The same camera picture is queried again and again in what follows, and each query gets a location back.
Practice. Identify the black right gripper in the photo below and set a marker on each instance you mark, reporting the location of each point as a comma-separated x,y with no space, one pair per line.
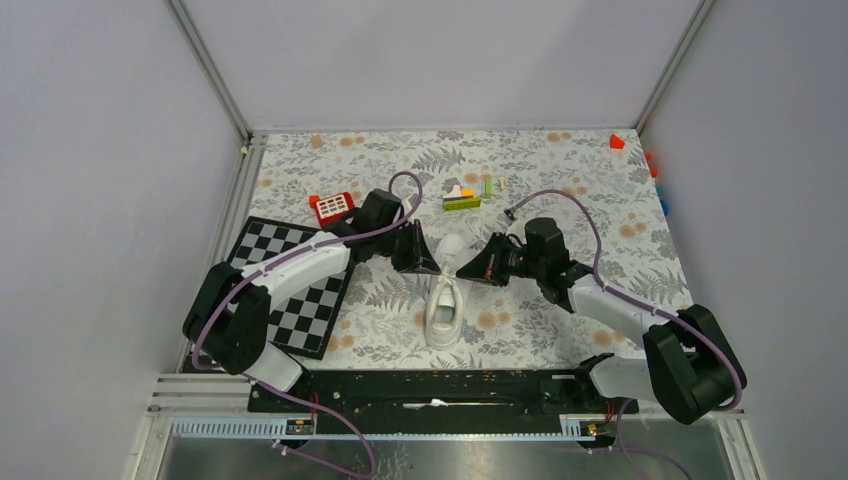
486,267

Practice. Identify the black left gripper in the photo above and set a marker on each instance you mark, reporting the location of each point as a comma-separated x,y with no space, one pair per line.
418,255

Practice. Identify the white sneaker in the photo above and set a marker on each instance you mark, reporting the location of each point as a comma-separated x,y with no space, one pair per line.
447,295

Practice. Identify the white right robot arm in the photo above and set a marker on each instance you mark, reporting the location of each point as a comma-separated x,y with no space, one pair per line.
688,367

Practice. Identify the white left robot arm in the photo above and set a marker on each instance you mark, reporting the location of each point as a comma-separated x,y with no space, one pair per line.
229,317

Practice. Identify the green toy brick stack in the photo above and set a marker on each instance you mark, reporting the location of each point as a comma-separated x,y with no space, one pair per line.
459,198

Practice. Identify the floral patterned table mat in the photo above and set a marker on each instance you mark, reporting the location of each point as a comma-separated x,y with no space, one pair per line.
474,184

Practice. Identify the red white grid toy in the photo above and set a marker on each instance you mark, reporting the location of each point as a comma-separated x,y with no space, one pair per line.
331,208

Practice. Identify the black white chessboard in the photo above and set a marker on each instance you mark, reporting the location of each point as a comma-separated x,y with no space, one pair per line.
303,324

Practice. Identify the red triangular block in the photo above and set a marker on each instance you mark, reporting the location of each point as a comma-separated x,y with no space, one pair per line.
615,142

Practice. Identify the blue toy piece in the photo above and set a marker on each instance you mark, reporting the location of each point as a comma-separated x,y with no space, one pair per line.
662,199

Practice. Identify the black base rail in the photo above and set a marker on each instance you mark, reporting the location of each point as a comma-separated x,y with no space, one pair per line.
451,394

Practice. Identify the grey slotted cable duct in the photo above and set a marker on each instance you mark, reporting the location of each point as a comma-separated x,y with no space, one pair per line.
302,427

